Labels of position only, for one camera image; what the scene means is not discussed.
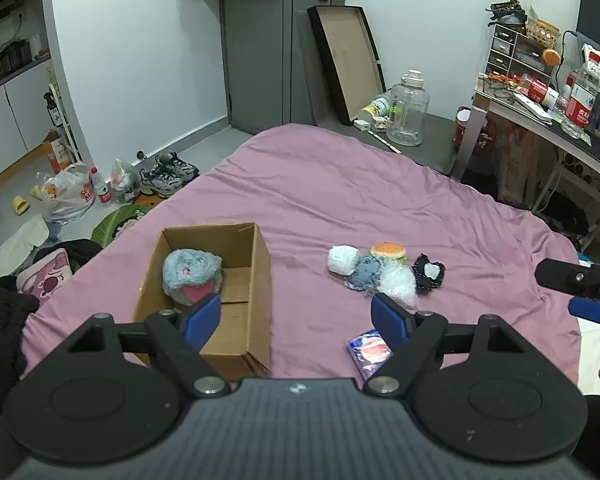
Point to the white rack with bottles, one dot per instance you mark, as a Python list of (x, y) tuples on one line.
[(55, 115)]

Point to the black framed cardboard tray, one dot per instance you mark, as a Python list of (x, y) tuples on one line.
[(345, 55)]

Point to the black eyeglasses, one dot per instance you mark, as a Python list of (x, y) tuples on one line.
[(502, 91)]

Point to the black clothing pile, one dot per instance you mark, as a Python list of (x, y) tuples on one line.
[(80, 252)]

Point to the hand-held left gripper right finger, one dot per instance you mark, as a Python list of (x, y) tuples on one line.
[(386, 322)]

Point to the white grey cabinet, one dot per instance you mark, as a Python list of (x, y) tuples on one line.
[(15, 115)]

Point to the burger squishy toy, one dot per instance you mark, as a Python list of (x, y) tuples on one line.
[(389, 250)]

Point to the white plush ball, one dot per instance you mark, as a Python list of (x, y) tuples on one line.
[(341, 260)]

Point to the dark clutter on organizer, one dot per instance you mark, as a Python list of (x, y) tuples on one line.
[(507, 12)]

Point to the red bucket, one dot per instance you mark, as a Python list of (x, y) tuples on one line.
[(464, 130)]

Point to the red white box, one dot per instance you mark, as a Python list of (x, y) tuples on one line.
[(539, 91)]

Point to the green white bottle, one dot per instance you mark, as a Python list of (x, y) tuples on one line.
[(380, 105)]

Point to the white blanket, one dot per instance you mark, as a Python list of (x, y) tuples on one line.
[(597, 355)]

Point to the black heart plush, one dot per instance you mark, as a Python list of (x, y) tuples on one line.
[(430, 272)]

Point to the red label water bottle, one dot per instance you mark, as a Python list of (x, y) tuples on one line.
[(101, 187)]

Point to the clear large water jug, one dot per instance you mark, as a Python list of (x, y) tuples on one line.
[(406, 110)]

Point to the pink bed sheet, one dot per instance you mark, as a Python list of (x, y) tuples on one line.
[(355, 195)]

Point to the green leaf rug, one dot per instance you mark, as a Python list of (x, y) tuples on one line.
[(115, 222)]

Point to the white papers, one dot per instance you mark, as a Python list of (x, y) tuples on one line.
[(532, 108)]

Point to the orange white cardboard box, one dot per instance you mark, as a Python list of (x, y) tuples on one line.
[(60, 152)]

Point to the shelf of kitchen jars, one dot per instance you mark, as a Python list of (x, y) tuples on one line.
[(10, 55)]

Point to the grey white sneaker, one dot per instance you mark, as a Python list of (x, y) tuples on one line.
[(182, 166), (159, 180)]

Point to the white charger box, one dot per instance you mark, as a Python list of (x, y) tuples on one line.
[(362, 124)]

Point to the black fuzzy cloth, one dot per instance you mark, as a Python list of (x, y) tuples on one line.
[(2, 350)]

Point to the grey white desk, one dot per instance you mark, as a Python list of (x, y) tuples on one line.
[(555, 132)]

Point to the thin wooden stick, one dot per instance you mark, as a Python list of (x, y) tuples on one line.
[(386, 142)]

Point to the pink printed pillow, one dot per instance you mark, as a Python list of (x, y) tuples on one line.
[(45, 275)]

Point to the brown paper bag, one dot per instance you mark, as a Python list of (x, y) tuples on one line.
[(522, 160)]

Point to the dark grey door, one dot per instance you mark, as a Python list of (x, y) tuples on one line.
[(260, 60)]

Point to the grey drawer organizer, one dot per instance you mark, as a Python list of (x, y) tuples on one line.
[(515, 55)]

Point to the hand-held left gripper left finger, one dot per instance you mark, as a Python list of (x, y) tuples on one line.
[(203, 321)]

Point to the orange plush ball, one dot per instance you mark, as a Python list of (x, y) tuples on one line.
[(551, 56)]

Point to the wicker basket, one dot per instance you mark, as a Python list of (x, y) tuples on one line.
[(542, 32)]

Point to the small white box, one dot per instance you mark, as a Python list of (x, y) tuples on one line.
[(380, 124)]

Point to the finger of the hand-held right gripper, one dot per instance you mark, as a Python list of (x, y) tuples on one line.
[(555, 275), (594, 311)]

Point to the purple printed packet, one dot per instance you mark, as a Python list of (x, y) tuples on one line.
[(367, 352)]

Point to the white red plastic bag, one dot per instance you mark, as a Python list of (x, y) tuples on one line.
[(70, 195)]

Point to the red label plastic bottle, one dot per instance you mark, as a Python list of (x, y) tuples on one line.
[(580, 100)]

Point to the white cloth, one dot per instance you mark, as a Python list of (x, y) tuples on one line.
[(15, 245)]

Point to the clear plastic bag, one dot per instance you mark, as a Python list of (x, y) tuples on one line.
[(125, 180)]

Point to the blue pink plush toy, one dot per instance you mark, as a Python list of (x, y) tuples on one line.
[(190, 270)]

